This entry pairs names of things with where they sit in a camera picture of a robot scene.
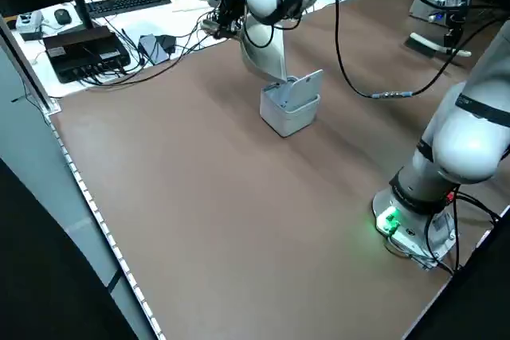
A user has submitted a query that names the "black cable silver connector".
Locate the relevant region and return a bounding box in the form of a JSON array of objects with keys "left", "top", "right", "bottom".
[{"left": 332, "top": 0, "right": 479, "bottom": 99}]

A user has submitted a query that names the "white small device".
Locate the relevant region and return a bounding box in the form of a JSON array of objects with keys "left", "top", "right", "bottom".
[{"left": 14, "top": 11, "right": 45, "bottom": 35}]

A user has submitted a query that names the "black base cable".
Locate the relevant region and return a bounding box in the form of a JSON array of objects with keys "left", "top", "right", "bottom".
[{"left": 437, "top": 192, "right": 504, "bottom": 274}]

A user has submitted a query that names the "black network switch box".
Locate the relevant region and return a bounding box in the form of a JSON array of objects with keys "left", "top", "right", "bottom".
[{"left": 41, "top": 25, "right": 132, "bottom": 84}]

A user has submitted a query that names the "aluminium frame post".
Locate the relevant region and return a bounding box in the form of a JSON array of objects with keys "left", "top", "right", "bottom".
[{"left": 0, "top": 13, "right": 61, "bottom": 115}]

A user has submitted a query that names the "black keyboard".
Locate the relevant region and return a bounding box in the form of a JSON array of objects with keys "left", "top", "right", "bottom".
[{"left": 84, "top": 0, "right": 173, "bottom": 19}]

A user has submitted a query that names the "white plastic dustpan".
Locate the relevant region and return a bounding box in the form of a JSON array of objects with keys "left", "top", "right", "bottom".
[{"left": 200, "top": 13, "right": 288, "bottom": 84}]

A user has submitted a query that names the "white trash can with lid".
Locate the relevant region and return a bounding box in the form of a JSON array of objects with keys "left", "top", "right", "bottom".
[{"left": 259, "top": 68, "right": 323, "bottom": 138}]

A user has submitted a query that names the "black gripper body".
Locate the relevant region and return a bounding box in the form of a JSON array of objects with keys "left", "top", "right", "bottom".
[
  {"left": 214, "top": 0, "right": 246, "bottom": 25},
  {"left": 445, "top": 9, "right": 465, "bottom": 34}
]

